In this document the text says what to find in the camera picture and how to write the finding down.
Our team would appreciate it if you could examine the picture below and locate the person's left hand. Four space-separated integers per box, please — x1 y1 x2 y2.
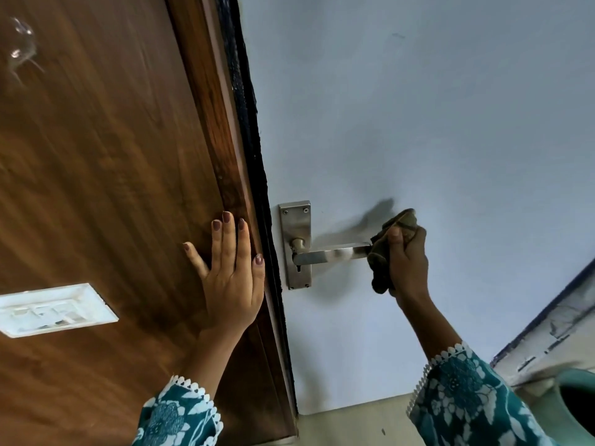
183 211 266 337

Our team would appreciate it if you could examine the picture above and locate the person's right hand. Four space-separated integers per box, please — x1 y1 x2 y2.
387 225 430 308

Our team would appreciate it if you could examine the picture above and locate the olive brown cleaning cloth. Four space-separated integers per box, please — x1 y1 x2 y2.
367 208 418 295

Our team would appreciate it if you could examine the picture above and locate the person's right forearm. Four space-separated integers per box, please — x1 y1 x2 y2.
399 293 464 364

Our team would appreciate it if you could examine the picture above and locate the person's left forearm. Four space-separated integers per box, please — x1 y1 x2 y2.
178 326 244 401

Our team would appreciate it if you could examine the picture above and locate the black door edge strip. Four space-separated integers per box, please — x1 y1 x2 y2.
216 0 299 416

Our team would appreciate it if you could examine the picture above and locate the brown wooden panel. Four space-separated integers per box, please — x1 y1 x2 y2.
0 0 298 446

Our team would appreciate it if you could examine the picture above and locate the pale blue door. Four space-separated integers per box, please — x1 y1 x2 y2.
236 0 595 417

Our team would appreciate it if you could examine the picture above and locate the teal floral left sleeve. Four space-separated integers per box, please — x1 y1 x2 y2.
132 375 224 446

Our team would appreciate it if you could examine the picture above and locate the teal floral sleeve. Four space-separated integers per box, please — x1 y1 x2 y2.
132 375 224 446
406 342 561 446

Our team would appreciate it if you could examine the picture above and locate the teal floral right sleeve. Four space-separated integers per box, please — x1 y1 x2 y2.
406 342 561 446

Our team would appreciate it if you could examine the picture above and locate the teal plastic bucket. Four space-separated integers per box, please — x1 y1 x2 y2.
529 368 595 446

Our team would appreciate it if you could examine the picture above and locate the silver door handle plate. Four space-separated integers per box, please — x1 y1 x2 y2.
278 200 313 291

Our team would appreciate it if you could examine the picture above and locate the silver door handle lever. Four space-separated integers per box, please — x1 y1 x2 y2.
290 238 373 268

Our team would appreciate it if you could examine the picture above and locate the white switch plate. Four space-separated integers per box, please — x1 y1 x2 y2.
0 283 120 339

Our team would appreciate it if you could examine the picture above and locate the white chipped door frame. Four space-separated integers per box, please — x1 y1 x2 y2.
491 259 595 387

